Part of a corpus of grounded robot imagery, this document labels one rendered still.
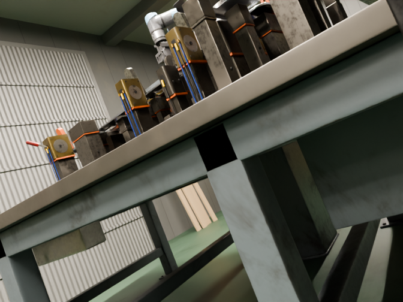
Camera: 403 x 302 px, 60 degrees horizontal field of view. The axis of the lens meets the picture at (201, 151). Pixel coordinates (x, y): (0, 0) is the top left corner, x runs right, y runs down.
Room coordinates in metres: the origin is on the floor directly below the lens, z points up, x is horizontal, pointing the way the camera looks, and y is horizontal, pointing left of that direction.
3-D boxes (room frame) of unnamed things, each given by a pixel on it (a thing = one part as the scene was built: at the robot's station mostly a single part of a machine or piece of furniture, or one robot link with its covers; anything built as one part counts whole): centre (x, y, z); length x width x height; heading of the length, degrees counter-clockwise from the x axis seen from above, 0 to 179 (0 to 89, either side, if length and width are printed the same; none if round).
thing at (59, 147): (1.75, 0.68, 0.88); 0.14 x 0.09 x 0.36; 139
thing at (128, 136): (1.65, 0.26, 0.84); 0.12 x 0.05 x 0.29; 139
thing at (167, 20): (1.89, -0.12, 1.48); 0.11 x 0.11 x 0.08; 89
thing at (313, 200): (2.01, -0.34, 0.33); 0.31 x 0.31 x 0.66; 58
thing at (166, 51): (1.88, -0.02, 1.32); 0.09 x 0.08 x 0.12; 38
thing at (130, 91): (1.33, 0.18, 0.87); 0.12 x 0.07 x 0.35; 139
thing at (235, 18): (0.96, -0.24, 0.84); 0.05 x 0.05 x 0.29; 49
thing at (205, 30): (0.83, -0.12, 0.84); 0.05 x 0.05 x 0.29; 49
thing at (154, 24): (1.88, -0.02, 1.48); 0.09 x 0.08 x 0.11; 89
